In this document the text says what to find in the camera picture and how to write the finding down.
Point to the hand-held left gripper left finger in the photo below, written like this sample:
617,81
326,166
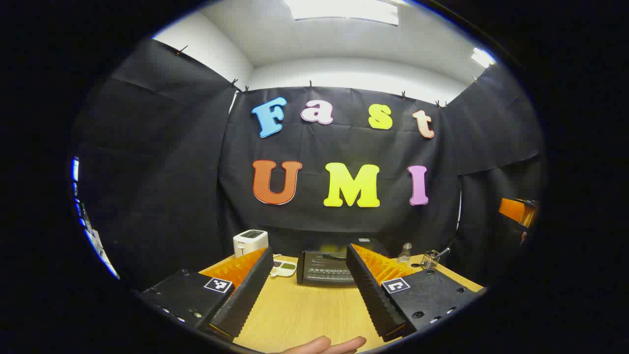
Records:
245,295

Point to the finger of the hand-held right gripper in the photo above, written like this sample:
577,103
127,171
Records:
513,210

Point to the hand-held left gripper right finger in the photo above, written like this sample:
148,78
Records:
376,295

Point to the black electric oven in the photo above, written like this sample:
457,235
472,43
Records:
324,273

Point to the white divided snack dish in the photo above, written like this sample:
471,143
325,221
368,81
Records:
284,268

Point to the clear bottle with yellow label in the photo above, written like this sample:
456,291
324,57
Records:
404,254

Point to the white toaster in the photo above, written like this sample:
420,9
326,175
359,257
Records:
249,242

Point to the metal spoon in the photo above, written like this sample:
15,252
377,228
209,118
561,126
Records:
443,252

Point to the black backdrop cloth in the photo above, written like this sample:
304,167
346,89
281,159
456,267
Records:
162,172

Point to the small ceiling light panel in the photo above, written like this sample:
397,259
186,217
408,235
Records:
483,57

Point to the large ceiling light panel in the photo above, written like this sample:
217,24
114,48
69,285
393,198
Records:
344,10

